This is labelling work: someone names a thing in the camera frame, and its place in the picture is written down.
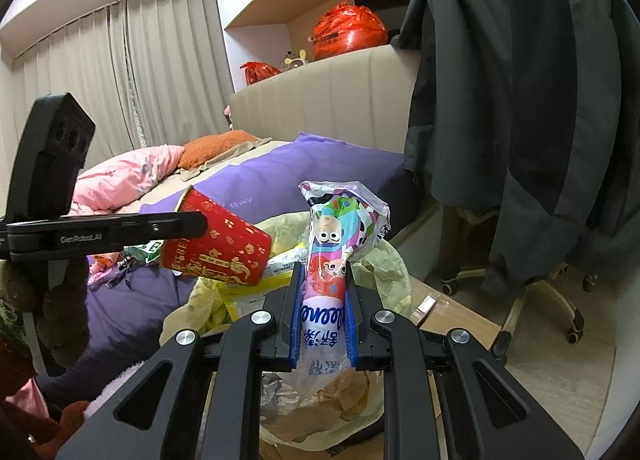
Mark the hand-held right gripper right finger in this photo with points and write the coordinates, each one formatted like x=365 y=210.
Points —
x=353 y=320

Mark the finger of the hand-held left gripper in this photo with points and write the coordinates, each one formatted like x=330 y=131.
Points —
x=170 y=227

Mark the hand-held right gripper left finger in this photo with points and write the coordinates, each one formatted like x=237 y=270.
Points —
x=295 y=312

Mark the red paper cup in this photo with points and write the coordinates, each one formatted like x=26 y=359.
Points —
x=220 y=242

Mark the cartoon print tissue packet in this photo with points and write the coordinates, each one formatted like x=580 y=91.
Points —
x=327 y=260

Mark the yellow plastic bag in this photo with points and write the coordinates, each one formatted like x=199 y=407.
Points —
x=392 y=267

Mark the person's left hand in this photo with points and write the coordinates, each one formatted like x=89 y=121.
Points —
x=62 y=315

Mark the green and white wrapper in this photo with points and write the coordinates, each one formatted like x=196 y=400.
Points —
x=146 y=251

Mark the white and yellow wrapper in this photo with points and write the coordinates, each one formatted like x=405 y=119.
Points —
x=281 y=266

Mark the pink pillow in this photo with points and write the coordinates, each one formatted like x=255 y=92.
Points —
x=125 y=174

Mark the small clear packet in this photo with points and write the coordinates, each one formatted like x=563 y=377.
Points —
x=422 y=310

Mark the orange pillow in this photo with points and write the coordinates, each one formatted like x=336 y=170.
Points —
x=215 y=147

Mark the purple blanket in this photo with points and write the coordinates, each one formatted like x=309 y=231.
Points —
x=280 y=174

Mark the pink plush toy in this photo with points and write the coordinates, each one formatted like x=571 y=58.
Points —
x=229 y=117

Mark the beige curtain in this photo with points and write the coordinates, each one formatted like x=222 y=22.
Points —
x=130 y=69

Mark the person's pink fuzzy clothing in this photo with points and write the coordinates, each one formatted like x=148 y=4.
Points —
x=120 y=390

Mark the small red plastic bag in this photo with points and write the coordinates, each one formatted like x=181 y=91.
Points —
x=260 y=73

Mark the white office chair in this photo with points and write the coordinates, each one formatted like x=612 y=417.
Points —
x=545 y=300

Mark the beige padded headboard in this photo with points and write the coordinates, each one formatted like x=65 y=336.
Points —
x=330 y=104

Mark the small plush toy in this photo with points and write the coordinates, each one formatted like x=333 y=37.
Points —
x=296 y=59

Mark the large red plastic bag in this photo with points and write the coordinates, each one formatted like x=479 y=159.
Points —
x=350 y=32

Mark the dark grey jacket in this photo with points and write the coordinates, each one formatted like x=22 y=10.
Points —
x=525 y=104

